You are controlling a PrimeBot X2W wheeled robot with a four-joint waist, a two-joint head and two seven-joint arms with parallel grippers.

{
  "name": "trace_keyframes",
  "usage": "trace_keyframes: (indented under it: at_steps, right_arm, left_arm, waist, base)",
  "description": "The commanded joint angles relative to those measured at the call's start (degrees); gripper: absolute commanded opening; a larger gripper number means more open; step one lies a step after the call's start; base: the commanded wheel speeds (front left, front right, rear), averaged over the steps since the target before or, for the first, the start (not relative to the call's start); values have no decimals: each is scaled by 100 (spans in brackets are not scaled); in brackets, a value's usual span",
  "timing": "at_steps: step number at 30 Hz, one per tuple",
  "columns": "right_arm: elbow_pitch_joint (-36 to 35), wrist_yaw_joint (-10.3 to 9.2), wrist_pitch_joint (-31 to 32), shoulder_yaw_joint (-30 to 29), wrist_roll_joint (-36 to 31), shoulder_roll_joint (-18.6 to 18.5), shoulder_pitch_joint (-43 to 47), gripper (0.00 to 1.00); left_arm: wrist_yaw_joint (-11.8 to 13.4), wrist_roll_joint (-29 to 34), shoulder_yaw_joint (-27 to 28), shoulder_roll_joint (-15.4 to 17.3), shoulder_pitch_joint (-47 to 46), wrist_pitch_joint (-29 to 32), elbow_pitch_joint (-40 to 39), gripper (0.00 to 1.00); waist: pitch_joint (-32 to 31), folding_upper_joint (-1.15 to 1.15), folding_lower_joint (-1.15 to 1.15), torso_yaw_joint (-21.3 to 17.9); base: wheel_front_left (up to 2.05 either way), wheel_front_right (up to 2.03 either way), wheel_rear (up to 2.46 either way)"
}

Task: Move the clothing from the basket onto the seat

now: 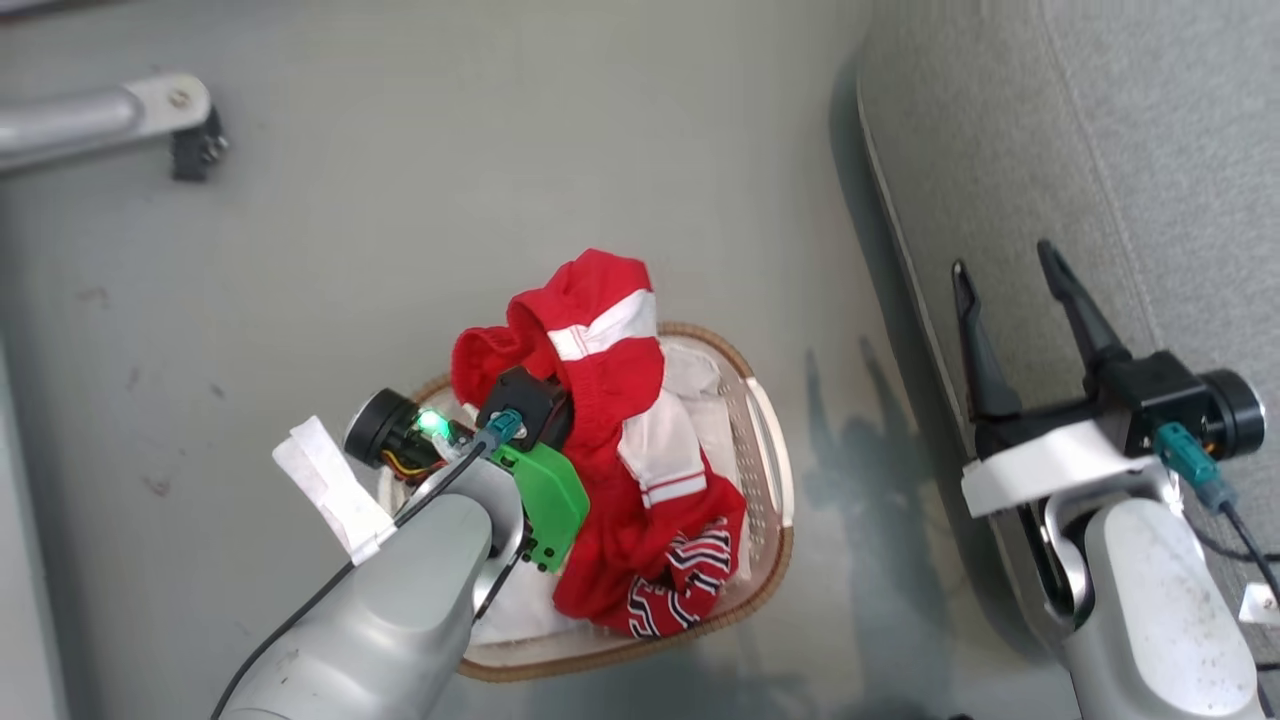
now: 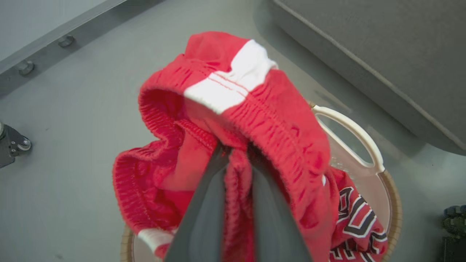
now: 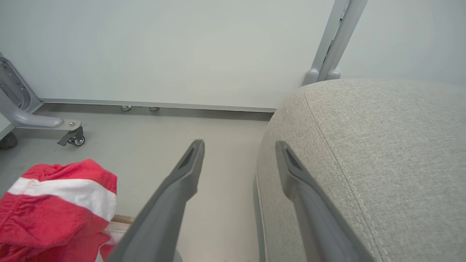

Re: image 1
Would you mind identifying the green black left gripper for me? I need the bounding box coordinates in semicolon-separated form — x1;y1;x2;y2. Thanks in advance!
345;366;591;573

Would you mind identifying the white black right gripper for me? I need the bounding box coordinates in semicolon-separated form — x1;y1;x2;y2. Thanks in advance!
952;240;1266;521

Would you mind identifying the red white sports clothing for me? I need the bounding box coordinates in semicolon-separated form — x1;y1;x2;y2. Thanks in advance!
450;249;748;639

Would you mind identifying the white cloth basket liner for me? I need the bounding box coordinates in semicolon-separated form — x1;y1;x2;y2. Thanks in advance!
385;335;771;646

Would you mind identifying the white brown-rimmed laundry basket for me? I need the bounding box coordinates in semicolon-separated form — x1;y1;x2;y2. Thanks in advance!
378;322;796;683

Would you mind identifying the grey fabric sofa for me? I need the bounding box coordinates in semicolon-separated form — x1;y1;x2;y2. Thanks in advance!
857;0;1280;720

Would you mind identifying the white tape tag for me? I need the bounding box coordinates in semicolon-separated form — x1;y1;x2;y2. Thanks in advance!
272;416;398;567

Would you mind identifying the black caster wheel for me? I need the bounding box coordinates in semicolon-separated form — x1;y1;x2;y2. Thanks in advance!
170;105;229;183

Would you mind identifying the grey metal partition foot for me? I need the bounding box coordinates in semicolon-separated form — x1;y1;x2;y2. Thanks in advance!
0;72;213;177

